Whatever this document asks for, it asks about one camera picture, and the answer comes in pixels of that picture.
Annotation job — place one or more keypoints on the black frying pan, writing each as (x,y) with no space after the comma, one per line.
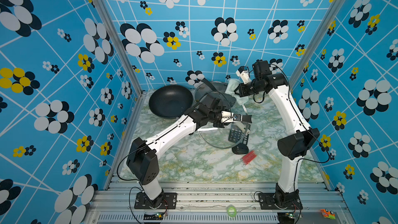
(170,102)

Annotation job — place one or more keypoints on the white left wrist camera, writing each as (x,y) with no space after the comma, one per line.
(227,117)

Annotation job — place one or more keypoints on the black computer mouse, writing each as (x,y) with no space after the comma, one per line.
(240,149)

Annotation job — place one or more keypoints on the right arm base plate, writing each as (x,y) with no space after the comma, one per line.
(273,202)

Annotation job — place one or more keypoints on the green tape roll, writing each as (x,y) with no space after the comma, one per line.
(231,211)

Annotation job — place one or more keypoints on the glass pot lid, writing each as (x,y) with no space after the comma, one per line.
(228,126)
(218,91)

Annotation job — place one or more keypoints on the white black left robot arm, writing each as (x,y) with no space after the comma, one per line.
(143,158)

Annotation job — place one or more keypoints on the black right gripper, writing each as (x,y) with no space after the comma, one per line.
(241,89)

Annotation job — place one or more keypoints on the black calculator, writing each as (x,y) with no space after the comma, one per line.
(239,132)

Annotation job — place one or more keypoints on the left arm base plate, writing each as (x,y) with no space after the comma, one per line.
(163,201)

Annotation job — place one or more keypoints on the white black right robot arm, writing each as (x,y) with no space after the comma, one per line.
(300,135)

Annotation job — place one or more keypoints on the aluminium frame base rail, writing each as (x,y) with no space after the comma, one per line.
(206,203)

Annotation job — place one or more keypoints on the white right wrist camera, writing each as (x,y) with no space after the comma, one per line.
(244,74)

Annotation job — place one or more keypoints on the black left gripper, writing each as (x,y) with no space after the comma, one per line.
(219,124)

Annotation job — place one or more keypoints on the red items in bag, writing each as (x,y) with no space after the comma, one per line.
(248,158)

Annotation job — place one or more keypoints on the right green circuit board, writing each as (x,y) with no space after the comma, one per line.
(286,218)

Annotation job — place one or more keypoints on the orange toy car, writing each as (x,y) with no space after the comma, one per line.
(328,214)

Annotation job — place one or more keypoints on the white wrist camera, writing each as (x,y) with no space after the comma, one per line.
(244,74)
(227,117)

